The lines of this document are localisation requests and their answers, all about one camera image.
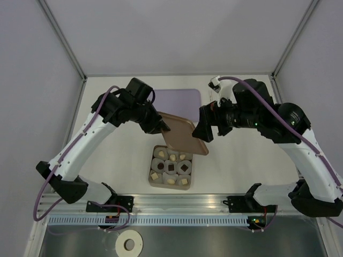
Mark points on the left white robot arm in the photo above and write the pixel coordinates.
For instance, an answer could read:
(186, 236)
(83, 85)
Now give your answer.
(116, 106)

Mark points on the aluminium frame post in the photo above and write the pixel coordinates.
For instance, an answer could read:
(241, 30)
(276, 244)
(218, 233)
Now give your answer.
(295, 36)
(44, 6)

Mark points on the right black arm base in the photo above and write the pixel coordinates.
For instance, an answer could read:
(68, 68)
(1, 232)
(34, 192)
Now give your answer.
(235, 204)

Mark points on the white paper cup three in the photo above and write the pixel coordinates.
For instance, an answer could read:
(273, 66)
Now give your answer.
(188, 156)

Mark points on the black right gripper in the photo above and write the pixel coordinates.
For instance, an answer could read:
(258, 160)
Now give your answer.
(211, 114)

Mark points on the gold tin lid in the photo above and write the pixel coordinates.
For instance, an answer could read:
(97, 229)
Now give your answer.
(179, 137)

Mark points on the white paper cup two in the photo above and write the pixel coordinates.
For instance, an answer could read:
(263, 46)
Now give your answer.
(170, 152)

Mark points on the lilac plastic tray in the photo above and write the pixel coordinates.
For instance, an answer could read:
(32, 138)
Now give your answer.
(184, 103)

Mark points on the aluminium rail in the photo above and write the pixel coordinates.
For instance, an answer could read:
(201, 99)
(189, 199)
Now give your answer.
(149, 204)
(294, 127)

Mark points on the right aluminium frame post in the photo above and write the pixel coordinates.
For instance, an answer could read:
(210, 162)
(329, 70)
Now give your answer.
(295, 36)

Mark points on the left aluminium frame post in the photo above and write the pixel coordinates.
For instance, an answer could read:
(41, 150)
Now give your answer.
(44, 6)

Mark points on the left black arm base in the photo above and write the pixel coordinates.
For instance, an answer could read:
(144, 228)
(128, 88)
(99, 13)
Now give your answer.
(114, 207)

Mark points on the aluminium front rail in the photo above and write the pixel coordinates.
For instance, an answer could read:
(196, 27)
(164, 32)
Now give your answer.
(149, 204)

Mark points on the white paper cup five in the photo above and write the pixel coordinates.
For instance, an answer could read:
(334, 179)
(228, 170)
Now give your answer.
(166, 164)

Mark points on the white paper cup seven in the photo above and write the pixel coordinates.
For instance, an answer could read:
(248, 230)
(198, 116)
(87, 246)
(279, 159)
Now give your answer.
(157, 181)

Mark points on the white paper cup eight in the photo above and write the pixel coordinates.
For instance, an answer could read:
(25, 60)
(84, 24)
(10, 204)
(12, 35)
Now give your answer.
(166, 176)

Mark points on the white slotted cable duct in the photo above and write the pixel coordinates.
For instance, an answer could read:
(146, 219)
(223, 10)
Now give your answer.
(146, 220)

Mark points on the white paper cup four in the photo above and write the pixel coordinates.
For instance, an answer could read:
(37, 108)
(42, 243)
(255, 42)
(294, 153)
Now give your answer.
(154, 165)

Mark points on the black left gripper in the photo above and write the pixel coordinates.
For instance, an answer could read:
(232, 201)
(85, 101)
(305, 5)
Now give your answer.
(156, 125)

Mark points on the right side aluminium rail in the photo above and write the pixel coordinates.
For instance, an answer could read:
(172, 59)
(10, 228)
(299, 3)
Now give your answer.
(294, 127)

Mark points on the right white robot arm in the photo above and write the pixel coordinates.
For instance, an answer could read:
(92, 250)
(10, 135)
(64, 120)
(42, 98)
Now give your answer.
(319, 197)

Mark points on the white paper cup nine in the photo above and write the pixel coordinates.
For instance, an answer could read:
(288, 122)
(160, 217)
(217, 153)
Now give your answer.
(180, 177)

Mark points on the white paper cup one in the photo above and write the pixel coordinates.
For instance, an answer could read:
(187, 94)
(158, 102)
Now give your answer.
(157, 150)

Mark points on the white paper cup six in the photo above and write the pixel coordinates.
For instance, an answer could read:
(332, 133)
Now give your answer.
(188, 163)

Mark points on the dark square chocolate corner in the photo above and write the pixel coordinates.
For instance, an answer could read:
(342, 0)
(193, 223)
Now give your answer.
(184, 168)

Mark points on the gold square chocolate tin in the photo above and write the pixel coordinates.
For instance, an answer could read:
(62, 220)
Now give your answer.
(174, 187)

